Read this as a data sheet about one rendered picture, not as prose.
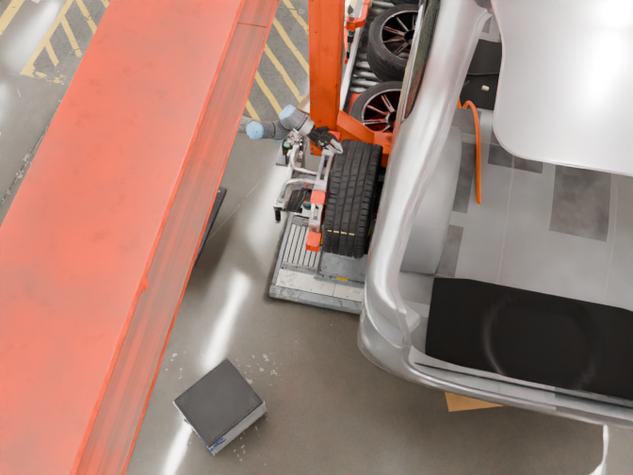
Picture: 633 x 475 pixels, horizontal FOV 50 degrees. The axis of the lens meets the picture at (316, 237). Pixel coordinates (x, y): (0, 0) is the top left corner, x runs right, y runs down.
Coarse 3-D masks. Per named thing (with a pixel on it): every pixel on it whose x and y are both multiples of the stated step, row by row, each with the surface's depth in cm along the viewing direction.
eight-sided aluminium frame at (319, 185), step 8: (328, 152) 368; (320, 160) 366; (328, 160) 398; (320, 168) 363; (328, 168) 363; (320, 176) 364; (328, 176) 362; (320, 184) 359; (312, 208) 363; (320, 208) 362; (312, 216) 364; (320, 216) 363; (312, 224) 366; (320, 224) 368; (320, 232) 379
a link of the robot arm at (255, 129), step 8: (240, 120) 355; (248, 120) 352; (256, 120) 350; (240, 128) 355; (248, 128) 346; (256, 128) 342; (264, 128) 344; (272, 128) 348; (256, 136) 343; (264, 136) 346; (272, 136) 350
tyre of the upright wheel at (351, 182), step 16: (352, 144) 369; (368, 144) 373; (336, 160) 359; (352, 160) 360; (368, 160) 360; (336, 176) 355; (352, 176) 354; (368, 176) 354; (336, 192) 354; (352, 192) 353; (368, 192) 352; (336, 208) 355; (352, 208) 354; (368, 208) 353; (336, 224) 358; (352, 224) 356; (336, 240) 365; (352, 240) 363
